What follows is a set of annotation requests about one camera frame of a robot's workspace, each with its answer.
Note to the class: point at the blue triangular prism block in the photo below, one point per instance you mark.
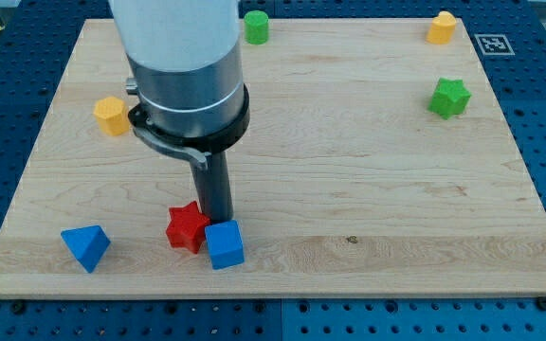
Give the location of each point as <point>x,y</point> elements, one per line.
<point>87,245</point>

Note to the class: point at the yellow heart-shaped block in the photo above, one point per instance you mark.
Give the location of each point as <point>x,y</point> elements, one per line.
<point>441,28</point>

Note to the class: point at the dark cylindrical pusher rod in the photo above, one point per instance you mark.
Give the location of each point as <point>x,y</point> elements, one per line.
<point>213,187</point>

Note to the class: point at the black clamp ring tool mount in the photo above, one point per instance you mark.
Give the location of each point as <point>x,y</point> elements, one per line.
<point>195,150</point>

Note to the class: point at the green star block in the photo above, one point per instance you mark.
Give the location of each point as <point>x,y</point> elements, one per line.
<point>449,98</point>

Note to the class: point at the wooden board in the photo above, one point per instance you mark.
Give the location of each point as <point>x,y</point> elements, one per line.
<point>344,185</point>

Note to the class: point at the blue cube block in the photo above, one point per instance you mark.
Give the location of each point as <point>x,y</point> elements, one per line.
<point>225,244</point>

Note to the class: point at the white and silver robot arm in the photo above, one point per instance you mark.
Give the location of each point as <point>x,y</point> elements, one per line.
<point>193,104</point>

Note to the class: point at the red star block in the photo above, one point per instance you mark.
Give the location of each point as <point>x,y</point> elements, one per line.
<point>186,228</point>

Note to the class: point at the yellow hexagonal block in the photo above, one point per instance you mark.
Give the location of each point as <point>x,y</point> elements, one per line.
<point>111,115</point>

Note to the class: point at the white fiducial marker tag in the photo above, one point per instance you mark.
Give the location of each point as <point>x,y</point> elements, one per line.
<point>492,44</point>

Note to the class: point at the green cylinder block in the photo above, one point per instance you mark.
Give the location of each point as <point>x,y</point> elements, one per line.
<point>256,27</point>

